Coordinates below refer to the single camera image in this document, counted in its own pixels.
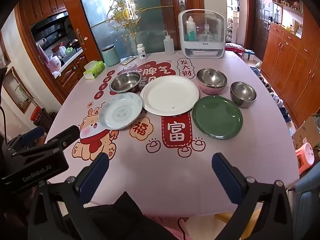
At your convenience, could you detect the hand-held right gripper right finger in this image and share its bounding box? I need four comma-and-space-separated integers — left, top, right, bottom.
211, 152, 294, 240

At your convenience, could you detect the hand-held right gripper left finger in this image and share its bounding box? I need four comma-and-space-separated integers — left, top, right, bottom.
27, 152, 110, 240

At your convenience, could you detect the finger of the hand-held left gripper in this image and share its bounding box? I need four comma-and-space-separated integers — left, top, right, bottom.
20, 126, 46, 146
44, 125, 80, 152

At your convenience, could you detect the green plate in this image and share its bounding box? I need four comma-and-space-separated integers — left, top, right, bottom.
192, 95, 243, 139

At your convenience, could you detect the blue patterned white plate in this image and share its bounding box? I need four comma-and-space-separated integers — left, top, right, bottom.
99, 92, 143, 130

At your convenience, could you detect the wide steel bowl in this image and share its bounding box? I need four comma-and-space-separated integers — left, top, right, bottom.
109, 71, 142, 94

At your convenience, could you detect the small steel bowl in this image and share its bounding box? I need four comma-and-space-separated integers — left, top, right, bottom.
230, 81, 257, 109

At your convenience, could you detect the large white plate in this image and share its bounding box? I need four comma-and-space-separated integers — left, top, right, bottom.
140, 75, 200, 117

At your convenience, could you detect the pink bowl with steel inside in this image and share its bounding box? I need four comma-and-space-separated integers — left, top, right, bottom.
196, 68, 228, 95

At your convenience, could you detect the framed picture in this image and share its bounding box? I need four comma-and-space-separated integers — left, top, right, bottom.
2, 67, 34, 114

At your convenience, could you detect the person's dark clothing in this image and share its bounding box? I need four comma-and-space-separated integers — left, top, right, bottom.
82, 191, 175, 240

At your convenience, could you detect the pink printed tablecloth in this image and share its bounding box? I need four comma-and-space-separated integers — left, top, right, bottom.
46, 50, 300, 218

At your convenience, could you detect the green tissue box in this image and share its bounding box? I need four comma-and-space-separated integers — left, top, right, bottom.
83, 60, 105, 80

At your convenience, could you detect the pink rice cooker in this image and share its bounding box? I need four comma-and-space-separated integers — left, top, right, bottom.
46, 55, 62, 73

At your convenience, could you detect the pink plastic stool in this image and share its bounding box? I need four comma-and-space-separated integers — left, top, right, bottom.
295, 142, 315, 173

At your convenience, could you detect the blue chair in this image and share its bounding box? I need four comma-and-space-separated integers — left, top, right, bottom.
287, 170, 320, 240

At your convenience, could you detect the row of shoes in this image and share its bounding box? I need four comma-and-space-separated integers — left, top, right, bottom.
250, 62, 293, 124

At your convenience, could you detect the mint green canister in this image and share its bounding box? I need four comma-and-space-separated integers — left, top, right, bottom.
102, 45, 120, 67

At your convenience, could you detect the cardboard box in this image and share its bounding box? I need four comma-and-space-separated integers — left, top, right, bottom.
292, 116, 320, 150

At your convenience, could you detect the white pill bottle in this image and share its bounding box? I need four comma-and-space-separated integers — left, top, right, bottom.
136, 44, 148, 60

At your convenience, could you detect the white storage box clear cover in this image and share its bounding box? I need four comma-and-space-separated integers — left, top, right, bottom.
178, 9, 225, 59

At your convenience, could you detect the wooden kitchen cabinet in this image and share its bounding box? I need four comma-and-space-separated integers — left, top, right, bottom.
20, 0, 68, 23

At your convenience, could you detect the frosted glass door gold ornament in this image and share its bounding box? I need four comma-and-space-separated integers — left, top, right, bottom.
75, 0, 175, 60

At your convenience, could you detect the clear squeeze wash bottle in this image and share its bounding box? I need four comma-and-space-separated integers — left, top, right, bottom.
162, 30, 175, 55

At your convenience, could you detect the clear plastic bottle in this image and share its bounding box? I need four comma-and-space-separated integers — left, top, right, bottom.
201, 24, 213, 42

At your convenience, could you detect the white bottle green label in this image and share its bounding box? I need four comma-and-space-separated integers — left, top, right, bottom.
186, 16, 197, 42

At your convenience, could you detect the dark wooden entrance door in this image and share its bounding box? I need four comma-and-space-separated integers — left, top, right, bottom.
251, 0, 273, 60

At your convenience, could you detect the wooden wall cabinet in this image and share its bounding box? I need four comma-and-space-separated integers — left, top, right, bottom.
260, 21, 320, 120

